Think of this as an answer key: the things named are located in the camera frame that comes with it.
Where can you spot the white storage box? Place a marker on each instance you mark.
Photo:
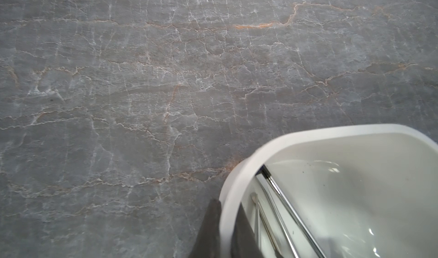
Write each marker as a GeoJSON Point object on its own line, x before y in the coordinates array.
{"type": "Point", "coordinates": [365, 191]}

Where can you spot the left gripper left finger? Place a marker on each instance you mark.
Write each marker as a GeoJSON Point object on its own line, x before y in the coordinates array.
{"type": "Point", "coordinates": [207, 244]}

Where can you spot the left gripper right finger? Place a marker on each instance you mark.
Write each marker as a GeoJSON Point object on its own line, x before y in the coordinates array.
{"type": "Point", "coordinates": [243, 243]}

